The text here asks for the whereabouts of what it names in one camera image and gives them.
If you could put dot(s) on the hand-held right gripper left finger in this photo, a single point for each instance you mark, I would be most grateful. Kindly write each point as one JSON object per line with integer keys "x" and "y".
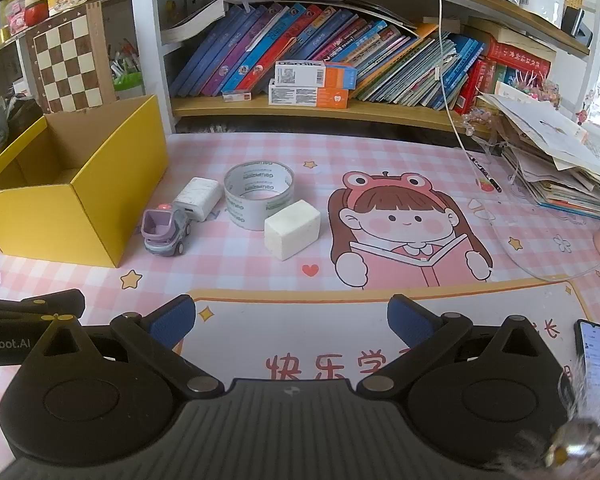
{"x": 172, "y": 319}

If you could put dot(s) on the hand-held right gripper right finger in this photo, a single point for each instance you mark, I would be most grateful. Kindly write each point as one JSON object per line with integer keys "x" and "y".
{"x": 410, "y": 321}

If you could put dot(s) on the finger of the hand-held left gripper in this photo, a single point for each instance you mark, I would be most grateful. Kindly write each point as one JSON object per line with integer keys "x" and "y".
{"x": 40, "y": 305}

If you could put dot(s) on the grey purple toy truck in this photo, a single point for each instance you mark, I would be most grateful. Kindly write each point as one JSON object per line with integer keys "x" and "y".
{"x": 167, "y": 237}

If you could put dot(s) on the yellow cardboard box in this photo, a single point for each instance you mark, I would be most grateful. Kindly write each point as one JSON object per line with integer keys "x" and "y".
{"x": 55, "y": 220}

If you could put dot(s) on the white charger plug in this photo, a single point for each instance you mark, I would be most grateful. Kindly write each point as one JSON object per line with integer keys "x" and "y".
{"x": 197, "y": 196}

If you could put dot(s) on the clear tape roll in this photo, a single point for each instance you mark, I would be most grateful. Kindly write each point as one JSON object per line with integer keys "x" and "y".
{"x": 240, "y": 210}

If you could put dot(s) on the white foam block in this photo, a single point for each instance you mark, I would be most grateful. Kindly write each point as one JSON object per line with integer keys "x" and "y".
{"x": 292, "y": 230}

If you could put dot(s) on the black pen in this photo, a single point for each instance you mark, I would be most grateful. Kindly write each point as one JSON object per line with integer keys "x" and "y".
{"x": 485, "y": 172}

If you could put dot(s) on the black smartphone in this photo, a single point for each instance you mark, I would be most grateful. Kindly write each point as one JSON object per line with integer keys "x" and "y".
{"x": 595, "y": 360}

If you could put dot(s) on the stack of papers and booklets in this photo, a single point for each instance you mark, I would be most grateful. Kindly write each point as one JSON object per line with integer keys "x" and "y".
{"x": 555, "y": 160}

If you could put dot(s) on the wooden bookshelf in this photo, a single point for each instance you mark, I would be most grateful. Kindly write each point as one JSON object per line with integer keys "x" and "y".
{"x": 215, "y": 105}

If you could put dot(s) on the small white red box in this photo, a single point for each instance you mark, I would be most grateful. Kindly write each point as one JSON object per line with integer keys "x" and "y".
{"x": 237, "y": 96}

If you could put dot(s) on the orange white carton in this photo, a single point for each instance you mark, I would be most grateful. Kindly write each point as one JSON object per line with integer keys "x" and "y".
{"x": 337, "y": 74}
{"x": 330, "y": 97}

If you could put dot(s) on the green pen holder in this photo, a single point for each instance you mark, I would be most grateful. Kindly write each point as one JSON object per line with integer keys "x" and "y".
{"x": 127, "y": 82}

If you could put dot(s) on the wooden chessboard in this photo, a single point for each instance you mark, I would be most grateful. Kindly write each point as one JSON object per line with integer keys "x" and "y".
{"x": 70, "y": 55}

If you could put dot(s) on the pink bead ornament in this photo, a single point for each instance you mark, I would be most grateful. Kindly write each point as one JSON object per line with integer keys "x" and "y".
{"x": 537, "y": 90}

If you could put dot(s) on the row of colourful books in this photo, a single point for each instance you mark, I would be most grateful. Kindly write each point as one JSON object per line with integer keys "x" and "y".
{"x": 280, "y": 55}

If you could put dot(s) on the red round figurine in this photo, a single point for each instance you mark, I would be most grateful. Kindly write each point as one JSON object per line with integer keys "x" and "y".
{"x": 36, "y": 10}

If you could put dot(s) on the small black device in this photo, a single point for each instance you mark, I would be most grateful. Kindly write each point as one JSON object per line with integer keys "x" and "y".
{"x": 577, "y": 27}

